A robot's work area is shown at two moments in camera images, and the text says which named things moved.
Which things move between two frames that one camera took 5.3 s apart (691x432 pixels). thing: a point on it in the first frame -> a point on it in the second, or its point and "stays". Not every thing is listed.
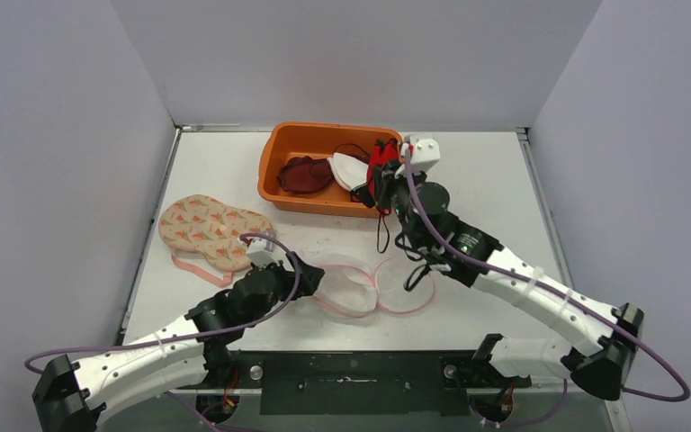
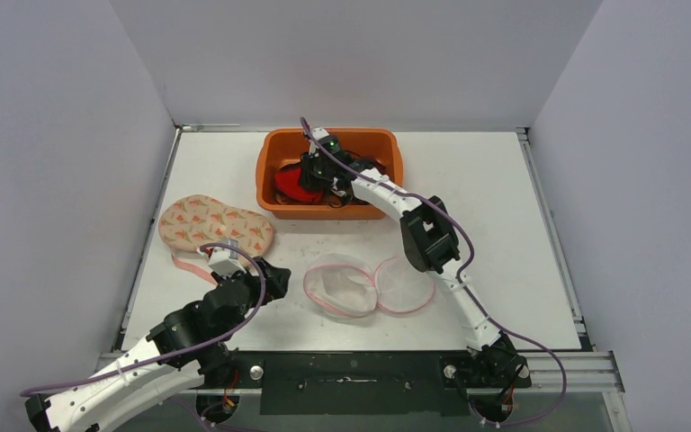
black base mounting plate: (357, 382) stays
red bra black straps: (382, 152) -> (288, 186)
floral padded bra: (199, 223) stays
